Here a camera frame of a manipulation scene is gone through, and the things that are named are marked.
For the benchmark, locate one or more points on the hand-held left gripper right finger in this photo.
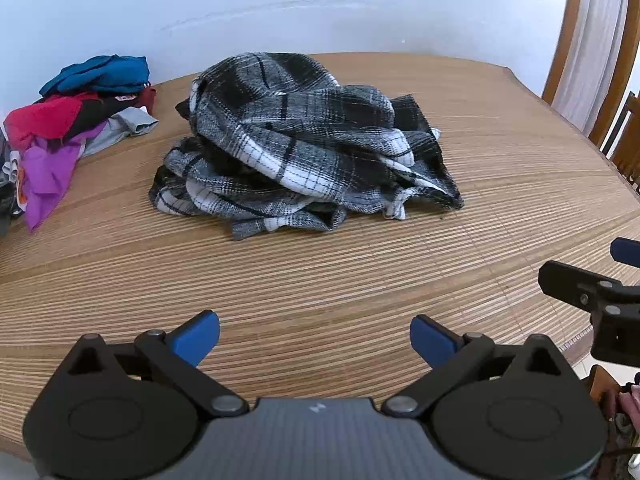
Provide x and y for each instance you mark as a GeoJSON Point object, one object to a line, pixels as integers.
{"type": "Point", "coordinates": [429, 340]}

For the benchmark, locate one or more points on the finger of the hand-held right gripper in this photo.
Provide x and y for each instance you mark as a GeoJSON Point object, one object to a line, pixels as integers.
{"type": "Point", "coordinates": [626, 251]}
{"type": "Point", "coordinates": [570, 277]}

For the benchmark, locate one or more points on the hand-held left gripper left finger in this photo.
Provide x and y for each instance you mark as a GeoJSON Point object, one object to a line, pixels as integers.
{"type": "Point", "coordinates": [196, 339]}

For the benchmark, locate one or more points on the black white plaid cloth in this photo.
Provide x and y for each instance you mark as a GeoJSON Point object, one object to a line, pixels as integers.
{"type": "Point", "coordinates": [300, 140]}

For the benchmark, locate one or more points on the dark wooden furniture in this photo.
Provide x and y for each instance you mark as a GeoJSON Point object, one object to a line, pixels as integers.
{"type": "Point", "coordinates": [602, 390]}

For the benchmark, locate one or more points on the wooden chair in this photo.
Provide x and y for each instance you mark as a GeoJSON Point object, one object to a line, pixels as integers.
{"type": "Point", "coordinates": [627, 135]}

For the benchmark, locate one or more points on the white curtain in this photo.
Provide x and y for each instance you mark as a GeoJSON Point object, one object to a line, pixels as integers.
{"type": "Point", "coordinates": [595, 45]}

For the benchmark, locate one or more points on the purple garment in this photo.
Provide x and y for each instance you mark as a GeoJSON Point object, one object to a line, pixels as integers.
{"type": "Point", "coordinates": [47, 175]}

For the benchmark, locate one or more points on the grey garment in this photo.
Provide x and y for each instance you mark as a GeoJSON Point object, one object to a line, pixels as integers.
{"type": "Point", "coordinates": [117, 127]}

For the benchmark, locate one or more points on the dark patterned garment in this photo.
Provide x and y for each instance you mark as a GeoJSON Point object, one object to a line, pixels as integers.
{"type": "Point", "coordinates": [6, 195]}

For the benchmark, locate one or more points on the maroon garment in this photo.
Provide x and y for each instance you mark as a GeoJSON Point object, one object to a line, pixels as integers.
{"type": "Point", "coordinates": [146, 97]}

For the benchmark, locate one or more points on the black garment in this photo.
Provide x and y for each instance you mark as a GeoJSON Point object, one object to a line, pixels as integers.
{"type": "Point", "coordinates": [97, 110]}

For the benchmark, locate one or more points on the red garment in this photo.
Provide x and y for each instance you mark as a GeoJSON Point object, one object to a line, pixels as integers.
{"type": "Point", "coordinates": [42, 120]}

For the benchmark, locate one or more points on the wooden door frame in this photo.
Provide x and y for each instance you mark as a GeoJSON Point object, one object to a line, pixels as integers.
{"type": "Point", "coordinates": [562, 35]}

